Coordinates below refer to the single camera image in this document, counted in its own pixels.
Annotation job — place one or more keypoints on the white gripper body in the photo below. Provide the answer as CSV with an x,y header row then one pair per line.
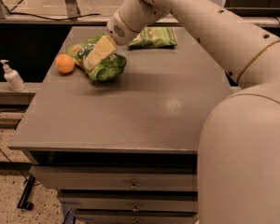
x,y
120,32

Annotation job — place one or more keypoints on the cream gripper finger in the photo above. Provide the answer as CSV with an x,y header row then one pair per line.
x,y
104,47
94,58

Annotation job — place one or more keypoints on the green rice chip bag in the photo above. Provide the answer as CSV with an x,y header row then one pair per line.
x,y
106,69

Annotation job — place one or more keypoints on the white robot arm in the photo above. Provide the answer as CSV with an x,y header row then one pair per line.
x,y
239,149

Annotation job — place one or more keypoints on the orange fruit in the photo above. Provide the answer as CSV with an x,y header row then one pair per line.
x,y
65,63

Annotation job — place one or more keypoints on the green snack packet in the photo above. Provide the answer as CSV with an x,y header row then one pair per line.
x,y
154,38

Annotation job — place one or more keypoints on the white pump dispenser bottle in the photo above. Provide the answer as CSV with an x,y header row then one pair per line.
x,y
12,77

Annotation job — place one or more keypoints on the grey drawer cabinet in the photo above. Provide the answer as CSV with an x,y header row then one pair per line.
x,y
148,118

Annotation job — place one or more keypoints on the top grey drawer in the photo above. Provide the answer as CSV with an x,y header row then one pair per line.
x,y
86,178

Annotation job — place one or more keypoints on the grey drawer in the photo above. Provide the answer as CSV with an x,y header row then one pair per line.
x,y
86,178
131,200
109,217

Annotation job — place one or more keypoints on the bottom grey drawer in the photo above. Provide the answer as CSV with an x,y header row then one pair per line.
x,y
109,217

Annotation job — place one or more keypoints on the black floor stand foot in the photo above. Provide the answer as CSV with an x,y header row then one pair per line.
x,y
23,202

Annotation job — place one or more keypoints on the middle grey drawer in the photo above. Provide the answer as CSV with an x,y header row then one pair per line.
x,y
131,200

